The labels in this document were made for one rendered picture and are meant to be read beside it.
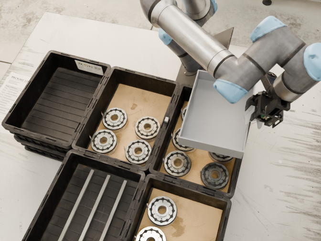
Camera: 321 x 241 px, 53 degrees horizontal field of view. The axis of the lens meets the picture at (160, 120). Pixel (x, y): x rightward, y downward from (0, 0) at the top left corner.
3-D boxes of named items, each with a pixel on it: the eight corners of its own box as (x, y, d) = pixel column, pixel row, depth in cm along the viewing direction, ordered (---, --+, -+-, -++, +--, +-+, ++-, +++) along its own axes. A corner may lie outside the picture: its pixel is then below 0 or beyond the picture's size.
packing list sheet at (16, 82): (8, 71, 165) (7, 71, 164) (49, 80, 161) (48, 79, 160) (-27, 126, 149) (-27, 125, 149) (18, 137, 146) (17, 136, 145)
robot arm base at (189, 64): (189, 53, 156) (176, 39, 151) (214, 40, 146) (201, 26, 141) (183, 76, 148) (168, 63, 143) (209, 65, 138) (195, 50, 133)
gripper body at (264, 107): (248, 121, 92) (271, 102, 81) (250, 97, 96) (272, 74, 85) (272, 129, 93) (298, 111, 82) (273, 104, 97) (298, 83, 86)
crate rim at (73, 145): (113, 68, 137) (112, 64, 135) (180, 85, 131) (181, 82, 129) (71, 150, 119) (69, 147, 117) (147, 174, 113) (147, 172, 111)
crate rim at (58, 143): (51, 52, 143) (49, 49, 140) (113, 68, 137) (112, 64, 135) (2, 128, 124) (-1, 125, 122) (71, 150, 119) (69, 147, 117)
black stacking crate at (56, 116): (58, 66, 151) (50, 50, 141) (116, 82, 145) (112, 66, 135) (13, 139, 133) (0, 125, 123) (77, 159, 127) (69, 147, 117)
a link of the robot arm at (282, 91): (282, 64, 82) (310, 74, 83) (272, 74, 86) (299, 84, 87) (280, 89, 78) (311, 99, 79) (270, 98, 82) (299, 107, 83)
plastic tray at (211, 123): (197, 78, 116) (197, 69, 111) (253, 89, 112) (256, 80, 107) (178, 144, 103) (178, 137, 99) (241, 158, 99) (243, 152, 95)
